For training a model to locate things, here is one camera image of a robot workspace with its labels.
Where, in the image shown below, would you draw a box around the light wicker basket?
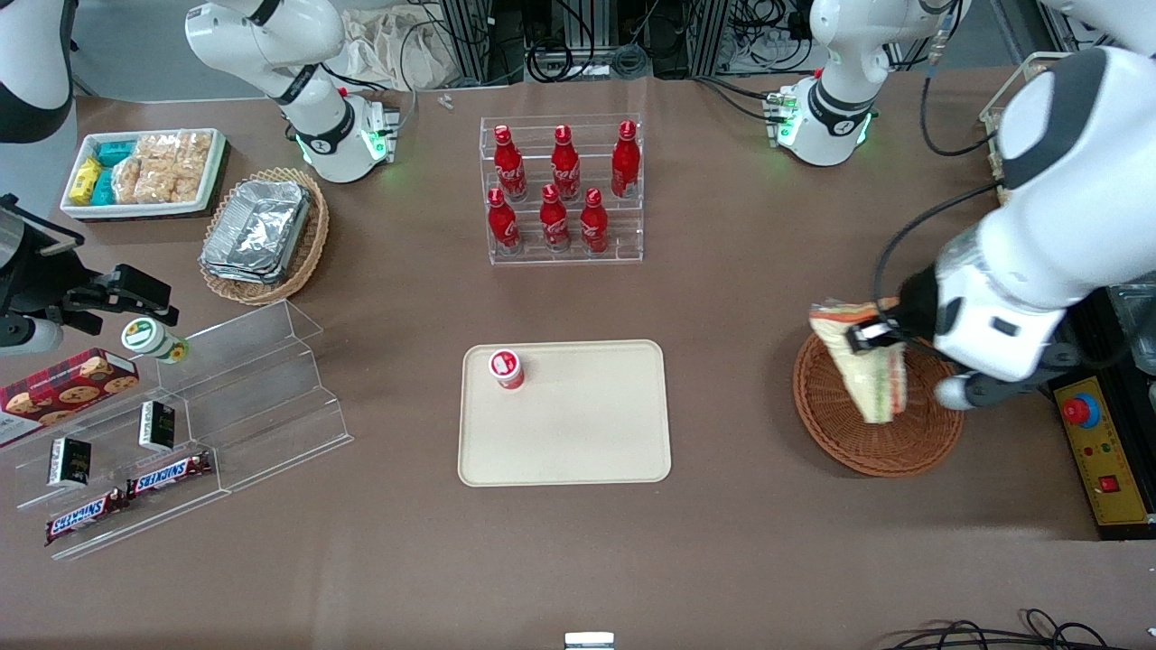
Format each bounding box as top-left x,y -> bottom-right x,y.
199,167 -> 331,306

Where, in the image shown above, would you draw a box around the red strawberry yogurt cup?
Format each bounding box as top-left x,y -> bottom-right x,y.
489,348 -> 526,391

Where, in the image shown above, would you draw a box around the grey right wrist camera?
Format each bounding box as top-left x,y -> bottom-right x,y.
0,316 -> 66,355

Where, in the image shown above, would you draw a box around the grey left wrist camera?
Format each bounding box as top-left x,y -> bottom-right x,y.
935,366 -> 1058,413

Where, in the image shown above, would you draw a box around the red tartan cookie box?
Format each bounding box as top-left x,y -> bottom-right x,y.
0,348 -> 141,450

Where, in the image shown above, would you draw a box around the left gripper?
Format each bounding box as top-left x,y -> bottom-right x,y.
847,262 -> 1077,382

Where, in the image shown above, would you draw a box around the yellow snack packet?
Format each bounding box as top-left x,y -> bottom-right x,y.
70,158 -> 103,205

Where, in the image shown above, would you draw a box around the clear acrylic stepped snack shelf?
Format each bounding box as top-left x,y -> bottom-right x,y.
0,300 -> 355,562

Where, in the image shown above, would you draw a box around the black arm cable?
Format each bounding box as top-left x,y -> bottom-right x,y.
872,181 -> 1005,312

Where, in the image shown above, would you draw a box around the green sunflower yogurt cup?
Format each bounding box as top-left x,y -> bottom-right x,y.
122,318 -> 191,365

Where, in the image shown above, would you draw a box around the Snickers chocolate bar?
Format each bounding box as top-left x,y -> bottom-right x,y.
126,450 -> 214,499
45,488 -> 129,547

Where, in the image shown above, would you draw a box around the small black chocolate box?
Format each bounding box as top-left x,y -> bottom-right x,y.
138,401 -> 177,453
48,437 -> 92,489

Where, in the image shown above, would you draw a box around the white cloth bag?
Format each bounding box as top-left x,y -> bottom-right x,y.
336,7 -> 463,93

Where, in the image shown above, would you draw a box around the clear rice cracker bag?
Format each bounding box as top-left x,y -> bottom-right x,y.
168,133 -> 214,204
113,135 -> 174,205

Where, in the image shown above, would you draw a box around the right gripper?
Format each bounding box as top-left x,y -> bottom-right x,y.
0,194 -> 180,328

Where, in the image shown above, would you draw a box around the triangle sandwich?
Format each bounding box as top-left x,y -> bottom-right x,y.
808,298 -> 909,425

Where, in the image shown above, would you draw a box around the clear plastic container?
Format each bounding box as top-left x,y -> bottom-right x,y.
1106,283 -> 1156,376

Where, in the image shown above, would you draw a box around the beige plastic tray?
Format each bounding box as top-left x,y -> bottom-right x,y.
458,339 -> 673,488

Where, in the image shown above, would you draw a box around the white plastic snack bin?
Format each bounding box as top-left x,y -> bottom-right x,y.
59,128 -> 227,221

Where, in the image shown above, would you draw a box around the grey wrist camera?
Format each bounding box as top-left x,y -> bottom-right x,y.
0,316 -> 66,355
935,366 -> 1058,413

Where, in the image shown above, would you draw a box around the dark brown wicker basket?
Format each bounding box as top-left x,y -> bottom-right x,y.
793,327 -> 965,478

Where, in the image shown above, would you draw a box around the black floor cables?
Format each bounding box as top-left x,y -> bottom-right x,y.
890,608 -> 1156,650

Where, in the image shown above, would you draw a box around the red cola bottle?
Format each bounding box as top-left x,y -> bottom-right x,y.
493,125 -> 527,201
551,125 -> 582,201
580,188 -> 610,255
539,184 -> 572,253
611,120 -> 640,200
488,188 -> 521,255

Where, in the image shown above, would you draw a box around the coiled black cable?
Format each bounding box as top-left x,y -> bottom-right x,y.
527,38 -> 599,84

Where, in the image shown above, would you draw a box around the clear acrylic bottle rack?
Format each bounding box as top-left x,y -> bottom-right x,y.
479,113 -> 644,265

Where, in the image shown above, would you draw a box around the yellow black control box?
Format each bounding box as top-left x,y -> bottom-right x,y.
1048,284 -> 1156,541

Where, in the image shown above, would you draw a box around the clear acrylic box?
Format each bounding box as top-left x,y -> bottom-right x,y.
980,51 -> 1058,186

